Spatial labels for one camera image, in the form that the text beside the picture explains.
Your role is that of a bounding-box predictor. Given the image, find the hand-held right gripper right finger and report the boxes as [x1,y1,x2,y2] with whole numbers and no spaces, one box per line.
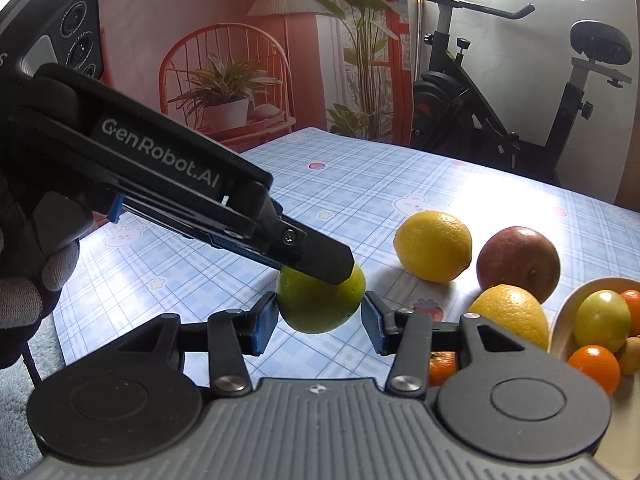
[362,292,538,396]

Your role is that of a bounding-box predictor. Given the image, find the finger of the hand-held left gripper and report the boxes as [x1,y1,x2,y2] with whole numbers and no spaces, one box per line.
[209,232,283,270]
[260,201,356,286]

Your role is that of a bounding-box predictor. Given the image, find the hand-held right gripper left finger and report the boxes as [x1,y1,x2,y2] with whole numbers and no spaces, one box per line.
[114,292,279,396]

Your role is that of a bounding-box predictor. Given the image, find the green plum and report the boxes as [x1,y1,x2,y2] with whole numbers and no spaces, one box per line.
[573,290,632,353]
[276,262,367,334]

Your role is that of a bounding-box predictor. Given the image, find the orange tangerine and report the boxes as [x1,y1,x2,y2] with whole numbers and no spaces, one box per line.
[619,290,640,323]
[566,344,621,397]
[428,351,460,387]

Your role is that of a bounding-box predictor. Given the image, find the yellow lemon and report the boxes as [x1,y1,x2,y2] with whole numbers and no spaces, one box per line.
[393,210,473,282]

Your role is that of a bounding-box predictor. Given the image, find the round yellow orange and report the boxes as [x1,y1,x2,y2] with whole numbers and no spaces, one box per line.
[467,284,551,353]

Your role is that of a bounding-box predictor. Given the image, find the red apple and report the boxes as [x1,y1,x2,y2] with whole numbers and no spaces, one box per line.
[476,226,561,303]

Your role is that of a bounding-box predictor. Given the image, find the cream plate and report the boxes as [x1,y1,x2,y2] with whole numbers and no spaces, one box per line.
[549,276,640,480]

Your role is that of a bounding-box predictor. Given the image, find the brown kiwi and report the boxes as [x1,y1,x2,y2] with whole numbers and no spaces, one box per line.
[616,335,640,376]

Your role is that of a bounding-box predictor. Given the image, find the person's left hand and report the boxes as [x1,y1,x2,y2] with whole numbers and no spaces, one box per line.
[0,170,96,371]

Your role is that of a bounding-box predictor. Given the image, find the black exercise bike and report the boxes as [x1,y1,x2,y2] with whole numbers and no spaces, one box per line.
[402,0,633,186]

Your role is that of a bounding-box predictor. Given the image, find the black table leg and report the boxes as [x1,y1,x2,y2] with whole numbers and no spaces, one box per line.
[21,352,43,388]

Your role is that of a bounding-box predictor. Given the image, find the grey fluffy rug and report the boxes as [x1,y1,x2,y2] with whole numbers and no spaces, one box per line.
[0,317,66,461]

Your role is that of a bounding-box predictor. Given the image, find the wall poster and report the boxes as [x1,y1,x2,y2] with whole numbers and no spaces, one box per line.
[95,0,418,156]

